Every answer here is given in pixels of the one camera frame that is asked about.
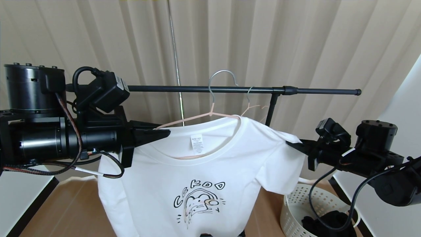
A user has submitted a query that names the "white printed t-shirt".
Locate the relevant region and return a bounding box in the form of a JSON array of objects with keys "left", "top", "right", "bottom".
[{"left": 98, "top": 116, "right": 306, "bottom": 237}]

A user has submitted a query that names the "beige curtain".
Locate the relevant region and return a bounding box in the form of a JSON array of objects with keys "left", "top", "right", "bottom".
[{"left": 0, "top": 0, "right": 421, "bottom": 185}]

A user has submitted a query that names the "black garment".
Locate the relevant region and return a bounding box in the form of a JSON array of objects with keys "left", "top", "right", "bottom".
[{"left": 302, "top": 211, "right": 357, "bottom": 237}]

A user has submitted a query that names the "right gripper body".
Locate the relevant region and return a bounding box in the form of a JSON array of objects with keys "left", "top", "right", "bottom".
[{"left": 307, "top": 144, "right": 359, "bottom": 171}]

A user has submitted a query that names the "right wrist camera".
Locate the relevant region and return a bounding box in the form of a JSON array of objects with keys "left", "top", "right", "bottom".
[{"left": 316, "top": 118, "right": 352, "bottom": 147}]

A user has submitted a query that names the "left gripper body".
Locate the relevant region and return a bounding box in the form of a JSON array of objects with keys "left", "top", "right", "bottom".
[{"left": 15, "top": 106, "right": 136, "bottom": 169}]

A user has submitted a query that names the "white laundry basket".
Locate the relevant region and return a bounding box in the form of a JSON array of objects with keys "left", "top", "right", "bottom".
[{"left": 280, "top": 183, "right": 361, "bottom": 237}]

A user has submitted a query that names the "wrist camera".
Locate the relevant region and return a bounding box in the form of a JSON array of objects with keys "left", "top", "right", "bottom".
[
  {"left": 316, "top": 118, "right": 352, "bottom": 147},
  {"left": 77, "top": 71, "right": 130, "bottom": 114}
]

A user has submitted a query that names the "black clothes rack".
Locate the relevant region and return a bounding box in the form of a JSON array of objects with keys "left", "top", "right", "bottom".
[{"left": 64, "top": 83, "right": 361, "bottom": 237}]

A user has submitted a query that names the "pink clothes hanger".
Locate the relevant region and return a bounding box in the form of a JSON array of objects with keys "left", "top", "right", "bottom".
[
  {"left": 155, "top": 70, "right": 242, "bottom": 160},
  {"left": 241, "top": 86, "right": 268, "bottom": 124}
]

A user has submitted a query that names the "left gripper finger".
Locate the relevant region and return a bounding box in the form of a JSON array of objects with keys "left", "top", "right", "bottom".
[
  {"left": 130, "top": 120, "right": 159, "bottom": 130},
  {"left": 133, "top": 129, "right": 171, "bottom": 149}
]

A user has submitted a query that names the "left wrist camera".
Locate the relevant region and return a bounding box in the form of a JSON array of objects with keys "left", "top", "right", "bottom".
[{"left": 77, "top": 71, "right": 130, "bottom": 114}]

